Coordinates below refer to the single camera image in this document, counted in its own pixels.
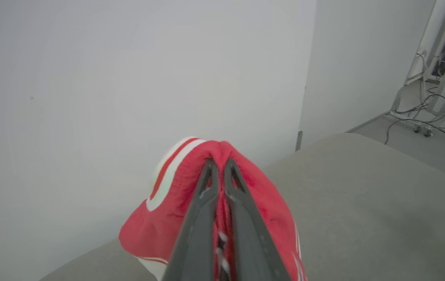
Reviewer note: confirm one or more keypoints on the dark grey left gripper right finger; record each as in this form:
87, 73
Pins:
250, 242

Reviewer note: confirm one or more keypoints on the white metal wheeled stand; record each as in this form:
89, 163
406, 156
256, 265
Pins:
439, 107

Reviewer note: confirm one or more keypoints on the red garment with white stripes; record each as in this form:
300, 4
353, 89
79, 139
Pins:
156, 230

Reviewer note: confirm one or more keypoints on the small grey wall bracket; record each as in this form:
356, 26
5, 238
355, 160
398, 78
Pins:
299, 140

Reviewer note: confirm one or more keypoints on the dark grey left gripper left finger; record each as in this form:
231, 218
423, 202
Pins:
197, 242

